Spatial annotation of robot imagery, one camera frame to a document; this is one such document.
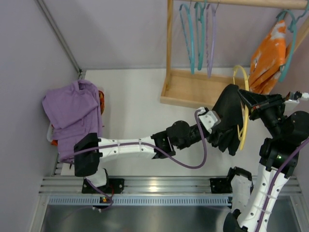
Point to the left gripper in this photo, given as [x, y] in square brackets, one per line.
[212, 137]

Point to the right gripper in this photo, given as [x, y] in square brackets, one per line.
[259, 106]

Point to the black trousers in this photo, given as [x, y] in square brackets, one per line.
[228, 107]

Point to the yellow plastic hanger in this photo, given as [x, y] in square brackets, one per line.
[243, 132]

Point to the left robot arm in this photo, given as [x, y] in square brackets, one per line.
[91, 152]

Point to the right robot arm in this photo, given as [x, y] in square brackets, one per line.
[252, 202]

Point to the blue plastic hanger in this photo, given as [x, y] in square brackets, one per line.
[187, 26]

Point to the teal hanger with garment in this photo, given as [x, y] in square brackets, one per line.
[298, 36]

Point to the lilac plastic hanger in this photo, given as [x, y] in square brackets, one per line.
[211, 8]

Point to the teal plastic hanger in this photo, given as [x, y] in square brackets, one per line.
[200, 31]

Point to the wooden clothes rack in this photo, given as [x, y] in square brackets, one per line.
[182, 88]

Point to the orange white garment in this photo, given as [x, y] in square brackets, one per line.
[267, 60]

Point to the purple garment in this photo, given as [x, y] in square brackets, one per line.
[74, 112]

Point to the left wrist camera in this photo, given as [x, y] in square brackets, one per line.
[208, 118]

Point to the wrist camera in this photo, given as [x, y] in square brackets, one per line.
[292, 98]
[208, 118]

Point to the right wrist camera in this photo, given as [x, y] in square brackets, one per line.
[292, 98]

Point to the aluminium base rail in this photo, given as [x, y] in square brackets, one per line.
[135, 185]

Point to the grey slotted cable duct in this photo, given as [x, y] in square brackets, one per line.
[142, 200]

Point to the grey corner frame profile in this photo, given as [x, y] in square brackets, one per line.
[58, 34]

